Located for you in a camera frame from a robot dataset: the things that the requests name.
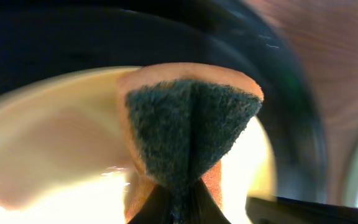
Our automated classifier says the yellow plate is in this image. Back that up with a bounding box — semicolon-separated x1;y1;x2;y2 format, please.
0;66;278;224

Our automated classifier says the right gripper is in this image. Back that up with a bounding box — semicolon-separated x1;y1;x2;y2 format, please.
246;197;358;224

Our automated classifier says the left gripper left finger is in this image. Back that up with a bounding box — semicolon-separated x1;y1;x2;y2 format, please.
128;185;173;224

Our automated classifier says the black round tray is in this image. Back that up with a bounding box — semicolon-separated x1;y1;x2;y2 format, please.
0;0;329;205

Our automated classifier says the green and yellow sponge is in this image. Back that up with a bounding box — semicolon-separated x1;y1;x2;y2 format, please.
117;63;264;223

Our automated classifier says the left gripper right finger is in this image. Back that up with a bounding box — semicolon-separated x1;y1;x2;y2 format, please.
185;179;231;224

